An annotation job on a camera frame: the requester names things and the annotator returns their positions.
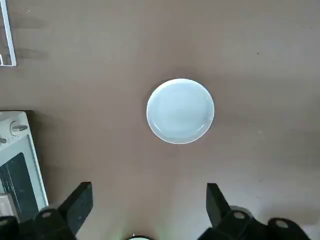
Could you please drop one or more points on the large grey plate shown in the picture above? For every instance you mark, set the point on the large grey plate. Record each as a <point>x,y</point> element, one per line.
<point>180,111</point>

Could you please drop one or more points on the white toaster oven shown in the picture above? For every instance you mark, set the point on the white toaster oven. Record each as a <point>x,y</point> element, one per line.
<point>22,150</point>

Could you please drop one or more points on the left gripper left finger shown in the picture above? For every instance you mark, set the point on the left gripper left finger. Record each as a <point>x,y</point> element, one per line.
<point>75,207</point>

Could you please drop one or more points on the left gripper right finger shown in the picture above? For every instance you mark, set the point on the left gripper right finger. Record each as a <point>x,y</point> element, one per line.
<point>220,207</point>

